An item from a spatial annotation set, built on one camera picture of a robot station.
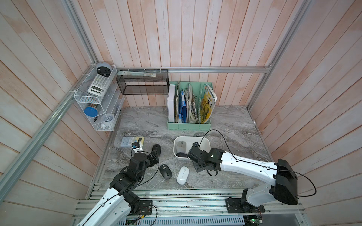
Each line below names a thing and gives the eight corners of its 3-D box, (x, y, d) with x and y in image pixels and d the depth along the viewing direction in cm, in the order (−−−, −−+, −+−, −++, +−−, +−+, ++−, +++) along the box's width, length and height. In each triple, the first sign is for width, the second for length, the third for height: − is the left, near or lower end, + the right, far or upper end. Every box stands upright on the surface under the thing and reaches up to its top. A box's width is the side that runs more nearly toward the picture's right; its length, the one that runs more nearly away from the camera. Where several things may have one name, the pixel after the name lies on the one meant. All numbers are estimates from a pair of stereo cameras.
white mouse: (176, 184, 83) (176, 183, 81) (176, 167, 90) (176, 165, 88) (190, 184, 83) (190, 183, 81) (189, 167, 90) (189, 165, 88)
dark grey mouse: (165, 181, 84) (165, 180, 82) (157, 168, 89) (157, 167, 87) (173, 175, 86) (173, 174, 85) (165, 163, 91) (165, 162, 90)
